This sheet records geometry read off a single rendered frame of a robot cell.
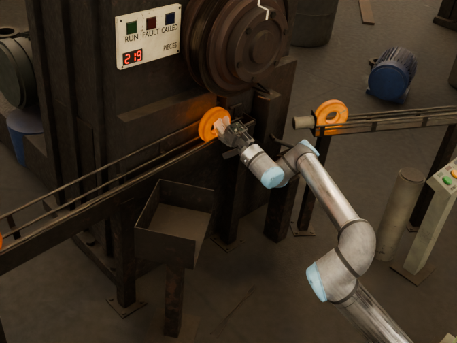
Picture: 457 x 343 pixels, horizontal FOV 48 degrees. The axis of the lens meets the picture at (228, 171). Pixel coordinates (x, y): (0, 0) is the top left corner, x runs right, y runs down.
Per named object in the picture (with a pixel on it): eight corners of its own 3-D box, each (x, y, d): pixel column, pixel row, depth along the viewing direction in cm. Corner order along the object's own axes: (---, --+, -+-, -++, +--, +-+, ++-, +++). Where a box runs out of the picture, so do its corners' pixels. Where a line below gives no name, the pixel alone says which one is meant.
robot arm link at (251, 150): (260, 162, 208) (243, 171, 202) (251, 154, 210) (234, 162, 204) (267, 148, 201) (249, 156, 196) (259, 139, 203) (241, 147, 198)
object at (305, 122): (291, 125, 240) (292, 114, 236) (310, 123, 241) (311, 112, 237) (294, 132, 235) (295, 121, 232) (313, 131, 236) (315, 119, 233)
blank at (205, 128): (196, 115, 205) (202, 118, 203) (225, 100, 213) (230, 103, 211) (198, 146, 216) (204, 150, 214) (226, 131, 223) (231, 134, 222)
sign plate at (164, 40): (116, 67, 178) (114, 16, 167) (176, 50, 193) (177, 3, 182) (120, 70, 176) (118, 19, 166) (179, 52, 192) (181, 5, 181)
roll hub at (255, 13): (222, 86, 192) (229, 12, 175) (273, 68, 208) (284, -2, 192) (232, 92, 189) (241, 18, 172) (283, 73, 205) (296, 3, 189)
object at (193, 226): (137, 357, 209) (133, 226, 165) (156, 305, 230) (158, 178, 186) (185, 369, 207) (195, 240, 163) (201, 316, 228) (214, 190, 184)
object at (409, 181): (365, 252, 269) (394, 172, 238) (378, 241, 276) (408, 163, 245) (385, 265, 263) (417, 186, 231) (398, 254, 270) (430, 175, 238)
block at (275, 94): (247, 134, 244) (253, 89, 230) (258, 129, 249) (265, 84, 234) (263, 145, 238) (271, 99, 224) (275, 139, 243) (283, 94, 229)
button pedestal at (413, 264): (386, 269, 260) (426, 172, 223) (411, 248, 275) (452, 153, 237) (414, 289, 252) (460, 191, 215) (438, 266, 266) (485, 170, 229)
